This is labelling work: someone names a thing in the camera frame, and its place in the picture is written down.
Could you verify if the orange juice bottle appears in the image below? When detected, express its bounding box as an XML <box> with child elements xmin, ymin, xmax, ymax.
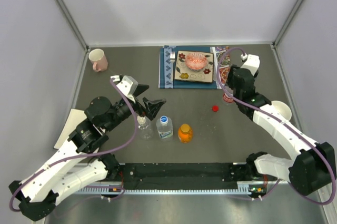
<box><xmin>178</xmin><ymin>123</ymin><xmax>193</xmax><ymax>143</ymax></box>

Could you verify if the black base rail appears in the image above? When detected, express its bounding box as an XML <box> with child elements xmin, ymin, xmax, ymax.
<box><xmin>120</xmin><ymin>163</ymin><xmax>250</xmax><ymax>190</ymax></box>

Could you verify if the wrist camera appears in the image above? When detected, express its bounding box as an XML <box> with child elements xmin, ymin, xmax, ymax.
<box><xmin>241</xmin><ymin>54</ymin><xmax>260</xmax><ymax>76</ymax></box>
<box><xmin>110</xmin><ymin>75</ymin><xmax>138</xmax><ymax>103</ymax></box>

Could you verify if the red patterned bowl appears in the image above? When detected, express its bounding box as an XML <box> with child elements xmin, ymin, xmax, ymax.
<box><xmin>185</xmin><ymin>52</ymin><xmax>208</xmax><ymax>71</ymax></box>

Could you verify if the red bottle cap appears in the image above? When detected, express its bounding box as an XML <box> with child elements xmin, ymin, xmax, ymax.
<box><xmin>212</xmin><ymin>105</ymin><xmax>219</xmax><ymax>112</ymax></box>

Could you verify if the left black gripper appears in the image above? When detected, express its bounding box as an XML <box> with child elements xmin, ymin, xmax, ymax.
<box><xmin>105</xmin><ymin>84</ymin><xmax>166</xmax><ymax>131</ymax></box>

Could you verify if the square floral plate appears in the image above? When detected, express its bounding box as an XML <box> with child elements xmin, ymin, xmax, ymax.
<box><xmin>174</xmin><ymin>51</ymin><xmax>214</xmax><ymax>83</ymax></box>

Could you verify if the blue patterned placemat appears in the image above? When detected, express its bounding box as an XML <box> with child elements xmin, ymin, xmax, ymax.
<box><xmin>158</xmin><ymin>45</ymin><xmax>218</xmax><ymax>90</ymax></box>

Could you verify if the blue cap water bottle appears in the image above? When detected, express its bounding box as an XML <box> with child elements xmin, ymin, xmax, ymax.
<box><xmin>156</xmin><ymin>115</ymin><xmax>173</xmax><ymax>141</ymax></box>

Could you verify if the red label water bottle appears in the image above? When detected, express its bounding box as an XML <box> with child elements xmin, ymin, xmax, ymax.
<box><xmin>223</xmin><ymin>87</ymin><xmax>234</xmax><ymax>105</ymax></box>

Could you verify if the pink mug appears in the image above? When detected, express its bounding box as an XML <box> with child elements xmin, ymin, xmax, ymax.
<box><xmin>88</xmin><ymin>48</ymin><xmax>108</xmax><ymax>72</ymax></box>

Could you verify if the white notebook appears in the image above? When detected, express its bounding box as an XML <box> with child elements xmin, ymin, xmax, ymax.
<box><xmin>53</xmin><ymin>108</ymin><xmax>108</xmax><ymax>156</ymax></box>

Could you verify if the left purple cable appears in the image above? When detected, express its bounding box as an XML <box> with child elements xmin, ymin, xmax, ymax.
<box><xmin>9</xmin><ymin>77</ymin><xmax>140</xmax><ymax>212</ymax></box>

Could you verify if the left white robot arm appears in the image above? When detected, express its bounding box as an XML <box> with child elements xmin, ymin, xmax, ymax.
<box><xmin>9</xmin><ymin>75</ymin><xmax>166</xmax><ymax>221</ymax></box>

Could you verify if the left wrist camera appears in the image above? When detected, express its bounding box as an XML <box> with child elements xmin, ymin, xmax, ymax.
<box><xmin>110</xmin><ymin>75</ymin><xmax>138</xmax><ymax>103</ymax></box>

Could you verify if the silver fork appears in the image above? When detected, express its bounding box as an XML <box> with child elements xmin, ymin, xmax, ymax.
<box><xmin>170</xmin><ymin>51</ymin><xmax>175</xmax><ymax>67</ymax></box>

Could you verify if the white paper cup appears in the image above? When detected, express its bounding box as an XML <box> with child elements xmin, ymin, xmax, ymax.
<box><xmin>271</xmin><ymin>100</ymin><xmax>292</xmax><ymax>121</ymax></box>

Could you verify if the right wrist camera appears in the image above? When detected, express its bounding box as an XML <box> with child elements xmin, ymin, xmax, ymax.
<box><xmin>241</xmin><ymin>54</ymin><xmax>260</xmax><ymax>76</ymax></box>

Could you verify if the clear empty glass bottle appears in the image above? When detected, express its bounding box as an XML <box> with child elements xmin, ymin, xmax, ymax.
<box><xmin>137</xmin><ymin>115</ymin><xmax>153</xmax><ymax>140</ymax></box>

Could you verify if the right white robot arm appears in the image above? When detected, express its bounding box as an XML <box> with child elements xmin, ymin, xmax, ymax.
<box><xmin>226</xmin><ymin>66</ymin><xmax>336</xmax><ymax>196</ymax></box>

